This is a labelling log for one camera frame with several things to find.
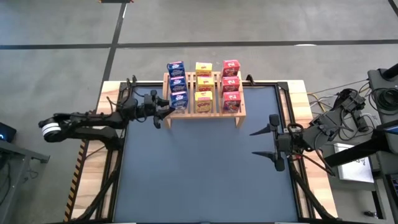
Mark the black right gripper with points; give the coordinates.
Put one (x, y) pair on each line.
(287, 140)

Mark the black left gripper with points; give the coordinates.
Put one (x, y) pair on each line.
(140, 107)

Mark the blue Frosted Flakes cereal box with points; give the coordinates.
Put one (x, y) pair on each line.
(176, 69)
(178, 84)
(179, 100)

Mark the yellow Corn Pops cereal box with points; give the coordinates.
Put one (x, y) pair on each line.
(203, 102)
(203, 68)
(205, 83)

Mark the red Froot Loops cereal box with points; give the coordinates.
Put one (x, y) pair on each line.
(230, 68)
(230, 84)
(231, 102)

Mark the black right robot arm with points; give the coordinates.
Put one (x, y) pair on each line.
(332, 123)

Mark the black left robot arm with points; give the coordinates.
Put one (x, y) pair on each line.
(84, 123)

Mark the wooden slatted shelf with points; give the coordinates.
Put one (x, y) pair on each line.
(214, 112)

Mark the blue table mat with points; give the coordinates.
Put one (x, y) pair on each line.
(202, 174)

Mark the black stand beam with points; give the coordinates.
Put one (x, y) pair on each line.
(354, 153)

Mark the white board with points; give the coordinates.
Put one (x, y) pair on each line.
(354, 171)

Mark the yellow black hazard tape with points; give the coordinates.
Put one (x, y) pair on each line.
(74, 183)

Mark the computer monitor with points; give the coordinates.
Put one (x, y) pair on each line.
(393, 129)

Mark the equipment desk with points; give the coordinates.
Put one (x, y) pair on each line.
(377, 77)

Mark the grey side desk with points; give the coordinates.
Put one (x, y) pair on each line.
(18, 152)

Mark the black device with blue light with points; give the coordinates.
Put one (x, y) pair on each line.
(7, 130)

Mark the black table frame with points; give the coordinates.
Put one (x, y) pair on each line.
(267, 84)

